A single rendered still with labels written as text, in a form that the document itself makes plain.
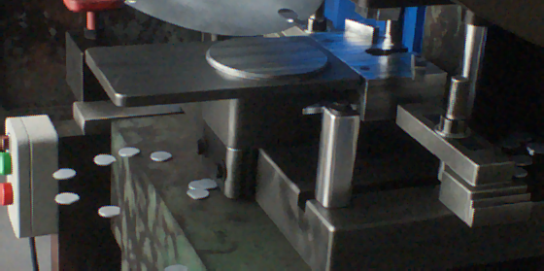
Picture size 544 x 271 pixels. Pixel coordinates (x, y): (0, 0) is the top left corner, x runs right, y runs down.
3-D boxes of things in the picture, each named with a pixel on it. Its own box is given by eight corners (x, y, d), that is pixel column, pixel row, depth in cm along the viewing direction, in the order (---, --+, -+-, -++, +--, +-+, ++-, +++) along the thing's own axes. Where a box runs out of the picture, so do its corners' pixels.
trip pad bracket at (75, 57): (82, 191, 135) (82, 45, 128) (66, 160, 143) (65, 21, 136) (128, 186, 137) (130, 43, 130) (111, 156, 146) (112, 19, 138)
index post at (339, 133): (324, 210, 94) (334, 110, 90) (312, 195, 96) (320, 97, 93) (354, 206, 95) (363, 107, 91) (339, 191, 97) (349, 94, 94)
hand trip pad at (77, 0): (71, 59, 132) (70, 0, 129) (61, 45, 137) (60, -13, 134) (126, 56, 134) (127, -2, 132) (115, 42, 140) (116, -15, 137)
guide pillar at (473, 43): (459, 119, 108) (479, -15, 103) (449, 112, 110) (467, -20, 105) (478, 118, 109) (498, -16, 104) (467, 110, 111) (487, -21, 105)
